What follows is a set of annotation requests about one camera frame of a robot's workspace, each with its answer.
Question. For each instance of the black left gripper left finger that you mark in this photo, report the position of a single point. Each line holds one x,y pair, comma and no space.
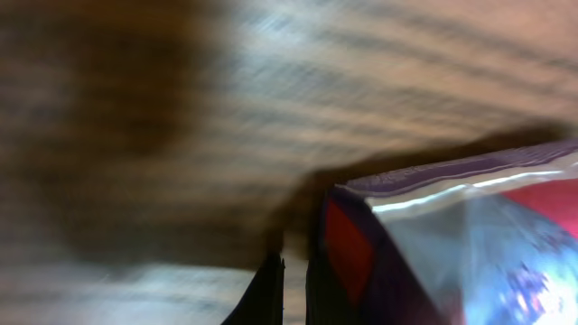
263,301

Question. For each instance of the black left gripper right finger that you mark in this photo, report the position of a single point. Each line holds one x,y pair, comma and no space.
326,301

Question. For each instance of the red purple snack packet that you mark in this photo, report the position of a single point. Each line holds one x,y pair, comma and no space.
489,239

